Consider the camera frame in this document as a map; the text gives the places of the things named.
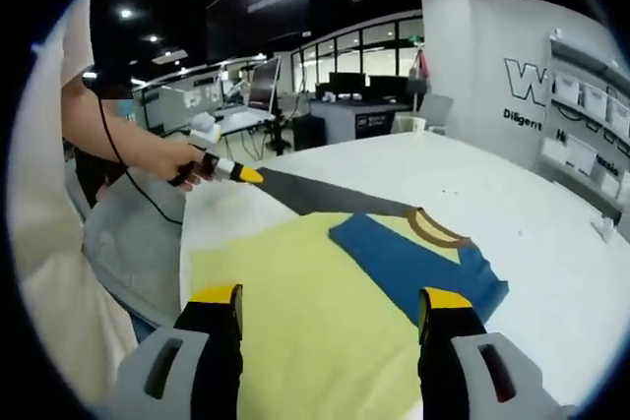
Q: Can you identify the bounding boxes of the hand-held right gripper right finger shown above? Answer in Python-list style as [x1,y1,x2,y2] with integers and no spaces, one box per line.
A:
[416,285,548,420]

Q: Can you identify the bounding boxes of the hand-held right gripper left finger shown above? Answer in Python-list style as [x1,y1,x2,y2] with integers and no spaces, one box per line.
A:
[116,283,245,420]

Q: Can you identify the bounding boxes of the yellow blue black garment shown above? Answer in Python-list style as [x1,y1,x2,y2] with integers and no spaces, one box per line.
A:
[189,165,511,420]

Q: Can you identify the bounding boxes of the person's left hand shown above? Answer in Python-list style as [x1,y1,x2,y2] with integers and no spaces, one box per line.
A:
[164,142,219,194]

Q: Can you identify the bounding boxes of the white work table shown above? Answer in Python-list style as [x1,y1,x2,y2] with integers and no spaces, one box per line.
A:
[216,104,280,139]

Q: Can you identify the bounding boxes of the black monitor stand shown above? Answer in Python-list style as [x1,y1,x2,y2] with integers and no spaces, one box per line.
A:
[265,94,292,158]

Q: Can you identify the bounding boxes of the person's blue jeans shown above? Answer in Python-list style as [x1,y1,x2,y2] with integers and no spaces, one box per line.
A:
[128,312,166,343]

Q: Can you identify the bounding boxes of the black computer tower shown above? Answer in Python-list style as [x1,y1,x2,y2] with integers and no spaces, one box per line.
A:
[293,112,328,151]

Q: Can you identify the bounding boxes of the computer monitor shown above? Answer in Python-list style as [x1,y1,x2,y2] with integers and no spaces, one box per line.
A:
[245,55,283,112]

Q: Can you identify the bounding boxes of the dark desk with monitors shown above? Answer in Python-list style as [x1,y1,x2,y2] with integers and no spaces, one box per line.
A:
[308,71,413,142]

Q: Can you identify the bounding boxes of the grey mesh chair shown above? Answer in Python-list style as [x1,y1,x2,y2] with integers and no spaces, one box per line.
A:
[81,183,193,330]

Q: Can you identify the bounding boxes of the dark hanging screen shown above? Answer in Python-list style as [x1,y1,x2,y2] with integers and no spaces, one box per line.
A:
[205,0,313,66]

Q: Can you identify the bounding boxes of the person's white shirt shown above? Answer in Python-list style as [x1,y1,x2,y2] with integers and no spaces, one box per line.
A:
[7,0,142,391]

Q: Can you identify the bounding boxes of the small white device box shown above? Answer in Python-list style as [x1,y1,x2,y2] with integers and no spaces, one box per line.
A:
[589,214,617,245]

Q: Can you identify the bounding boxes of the clothes rack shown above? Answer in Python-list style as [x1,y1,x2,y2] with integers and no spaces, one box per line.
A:
[409,34,435,114]

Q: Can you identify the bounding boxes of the grey metal shelf unit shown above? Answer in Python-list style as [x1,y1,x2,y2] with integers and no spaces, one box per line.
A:
[534,30,630,224]

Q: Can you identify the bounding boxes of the row of white storage bins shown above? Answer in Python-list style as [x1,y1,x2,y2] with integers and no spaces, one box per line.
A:
[550,70,630,195]

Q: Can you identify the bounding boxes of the thin gripper cable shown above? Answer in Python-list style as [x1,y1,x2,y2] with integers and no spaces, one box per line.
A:
[81,68,187,227]

